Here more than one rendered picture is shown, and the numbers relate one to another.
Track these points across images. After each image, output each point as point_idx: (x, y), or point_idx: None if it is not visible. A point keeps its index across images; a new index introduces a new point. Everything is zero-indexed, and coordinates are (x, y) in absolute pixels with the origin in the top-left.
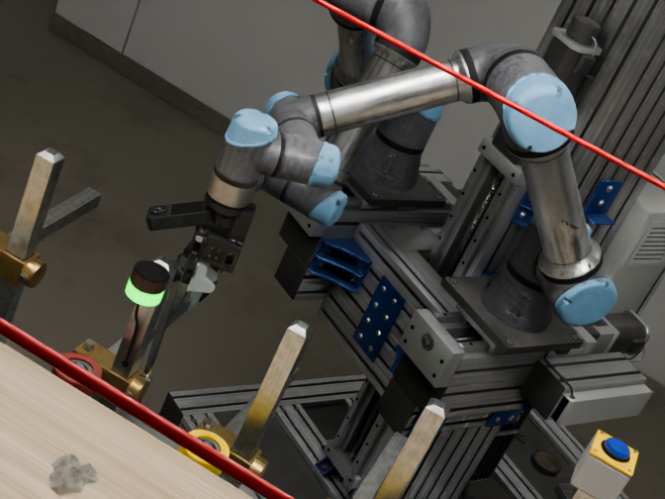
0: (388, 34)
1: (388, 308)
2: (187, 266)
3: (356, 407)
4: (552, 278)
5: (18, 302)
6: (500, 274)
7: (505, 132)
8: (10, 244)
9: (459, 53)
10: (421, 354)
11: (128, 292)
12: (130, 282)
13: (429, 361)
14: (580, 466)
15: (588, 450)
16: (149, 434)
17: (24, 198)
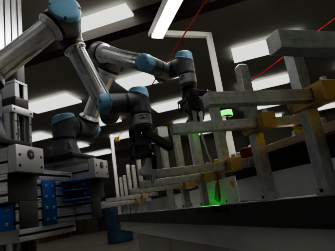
0: (82, 39)
1: (52, 191)
2: (204, 111)
3: None
4: (98, 122)
5: (252, 151)
6: (70, 142)
7: (118, 67)
8: (257, 113)
9: (106, 44)
10: (101, 172)
11: (232, 113)
12: (231, 109)
13: (104, 171)
14: (167, 131)
15: (164, 128)
16: (238, 156)
17: (252, 87)
